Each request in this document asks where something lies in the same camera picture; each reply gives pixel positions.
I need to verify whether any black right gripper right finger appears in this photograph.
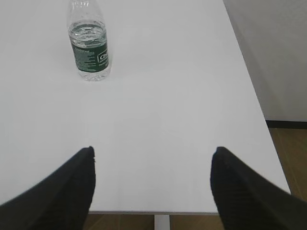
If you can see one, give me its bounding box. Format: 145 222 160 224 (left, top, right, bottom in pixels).
210 147 307 230

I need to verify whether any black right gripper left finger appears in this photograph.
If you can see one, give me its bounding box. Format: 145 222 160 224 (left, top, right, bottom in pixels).
0 147 96 230

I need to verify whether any clear green-label water bottle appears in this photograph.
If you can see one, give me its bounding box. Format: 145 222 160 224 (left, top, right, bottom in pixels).
67 0 110 81

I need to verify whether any white table leg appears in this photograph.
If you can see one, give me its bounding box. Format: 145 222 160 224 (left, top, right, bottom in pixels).
154 215 170 230

